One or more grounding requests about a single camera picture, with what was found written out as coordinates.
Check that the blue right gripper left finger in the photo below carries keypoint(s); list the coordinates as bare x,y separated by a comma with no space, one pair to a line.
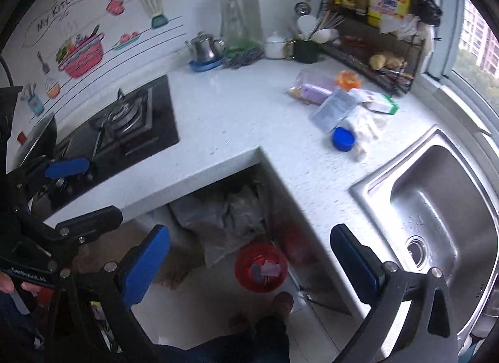
141,264

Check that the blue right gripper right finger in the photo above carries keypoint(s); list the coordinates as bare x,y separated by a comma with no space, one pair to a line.
360,264

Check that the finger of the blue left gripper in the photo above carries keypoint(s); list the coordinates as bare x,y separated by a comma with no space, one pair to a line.
91,226
63,169

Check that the blue bottle cap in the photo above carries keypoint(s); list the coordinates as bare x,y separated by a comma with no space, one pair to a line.
343,139

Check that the white tissue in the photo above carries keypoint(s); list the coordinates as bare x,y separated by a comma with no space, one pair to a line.
365,125

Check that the white paper packet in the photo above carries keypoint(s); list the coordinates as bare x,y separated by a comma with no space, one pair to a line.
333,110

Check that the white green medicine box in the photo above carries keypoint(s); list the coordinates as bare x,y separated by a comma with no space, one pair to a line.
374,101

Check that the purple snack bag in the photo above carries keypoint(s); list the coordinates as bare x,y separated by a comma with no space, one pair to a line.
312,87

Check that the red trash bin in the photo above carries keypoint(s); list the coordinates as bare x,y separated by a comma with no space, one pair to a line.
260,268

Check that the person's left hand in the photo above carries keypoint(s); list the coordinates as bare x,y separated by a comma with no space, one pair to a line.
7,285

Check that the black wok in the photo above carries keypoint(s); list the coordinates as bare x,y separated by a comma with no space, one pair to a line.
40,141

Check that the person's right slipper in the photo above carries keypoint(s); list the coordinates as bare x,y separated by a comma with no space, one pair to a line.
282,305

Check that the black gas stove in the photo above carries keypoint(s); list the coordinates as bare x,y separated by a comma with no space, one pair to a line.
132,128

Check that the stainless steel sink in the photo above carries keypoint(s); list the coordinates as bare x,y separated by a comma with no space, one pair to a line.
433,207

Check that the white woven sack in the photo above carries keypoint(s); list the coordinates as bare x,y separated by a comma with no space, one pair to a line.
223,222

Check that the person's legs in jeans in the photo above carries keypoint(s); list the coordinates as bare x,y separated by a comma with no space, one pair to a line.
266,342

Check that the blue saucer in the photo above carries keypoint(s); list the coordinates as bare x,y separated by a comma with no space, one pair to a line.
205,66

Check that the small steel teapot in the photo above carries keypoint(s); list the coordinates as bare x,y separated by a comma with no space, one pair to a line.
205,48

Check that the ginger root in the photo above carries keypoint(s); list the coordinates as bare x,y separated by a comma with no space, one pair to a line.
386,60

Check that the glass carafe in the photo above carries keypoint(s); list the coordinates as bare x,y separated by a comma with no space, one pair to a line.
234,32

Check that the dark green utensil cup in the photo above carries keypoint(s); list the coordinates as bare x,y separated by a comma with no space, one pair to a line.
305,51

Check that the white enamel jar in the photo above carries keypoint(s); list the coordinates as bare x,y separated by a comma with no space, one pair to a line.
276,47

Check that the black plastic bag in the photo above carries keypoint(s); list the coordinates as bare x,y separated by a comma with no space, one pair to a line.
427,11

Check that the black wire rack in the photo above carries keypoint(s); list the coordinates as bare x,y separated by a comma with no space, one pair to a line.
382,39

